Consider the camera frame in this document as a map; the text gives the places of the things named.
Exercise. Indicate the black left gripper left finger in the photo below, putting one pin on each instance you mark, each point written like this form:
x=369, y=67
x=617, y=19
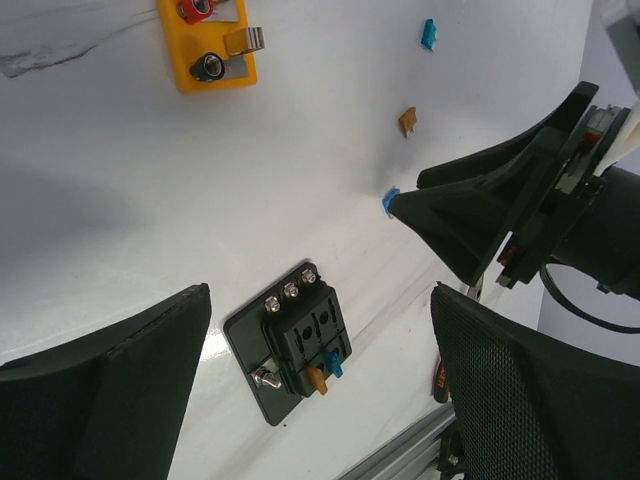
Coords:
x=107, y=405

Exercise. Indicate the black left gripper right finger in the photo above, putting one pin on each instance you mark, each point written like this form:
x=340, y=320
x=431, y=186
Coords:
x=529, y=406

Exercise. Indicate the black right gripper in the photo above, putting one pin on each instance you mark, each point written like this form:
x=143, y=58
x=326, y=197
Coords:
x=585, y=200

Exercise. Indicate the blue blade fuse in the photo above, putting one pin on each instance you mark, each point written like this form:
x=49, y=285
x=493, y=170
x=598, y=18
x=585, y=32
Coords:
x=333, y=363
x=429, y=35
x=387, y=198

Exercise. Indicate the black fuse box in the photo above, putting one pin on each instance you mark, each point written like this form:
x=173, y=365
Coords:
x=282, y=331

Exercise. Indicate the orange blade fuse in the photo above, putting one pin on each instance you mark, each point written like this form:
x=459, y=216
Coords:
x=407, y=121

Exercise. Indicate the orange fuse in box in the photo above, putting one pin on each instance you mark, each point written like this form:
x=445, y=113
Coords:
x=317, y=379

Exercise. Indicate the orange terminal block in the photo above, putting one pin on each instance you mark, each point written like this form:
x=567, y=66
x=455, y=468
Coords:
x=210, y=44

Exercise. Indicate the orange handled pliers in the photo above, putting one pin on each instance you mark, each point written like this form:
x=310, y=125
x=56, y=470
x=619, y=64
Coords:
x=440, y=385

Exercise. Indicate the aluminium rail frame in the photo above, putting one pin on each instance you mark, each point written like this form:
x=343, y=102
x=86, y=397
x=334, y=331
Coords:
x=430, y=448

